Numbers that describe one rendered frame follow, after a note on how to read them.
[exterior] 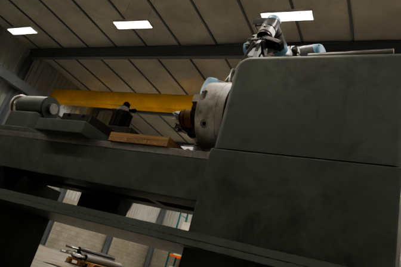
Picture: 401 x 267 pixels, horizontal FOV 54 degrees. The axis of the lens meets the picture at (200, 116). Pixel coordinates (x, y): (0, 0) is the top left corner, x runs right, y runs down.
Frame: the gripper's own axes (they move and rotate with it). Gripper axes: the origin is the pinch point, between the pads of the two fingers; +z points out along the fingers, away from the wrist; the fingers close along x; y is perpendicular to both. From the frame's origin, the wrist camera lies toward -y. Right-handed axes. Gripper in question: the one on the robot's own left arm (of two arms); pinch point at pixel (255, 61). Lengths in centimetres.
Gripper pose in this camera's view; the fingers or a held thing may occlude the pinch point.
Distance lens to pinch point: 166.2
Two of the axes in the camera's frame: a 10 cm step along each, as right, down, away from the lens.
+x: -2.9, -7.5, -6.0
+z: -4.0, 6.6, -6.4
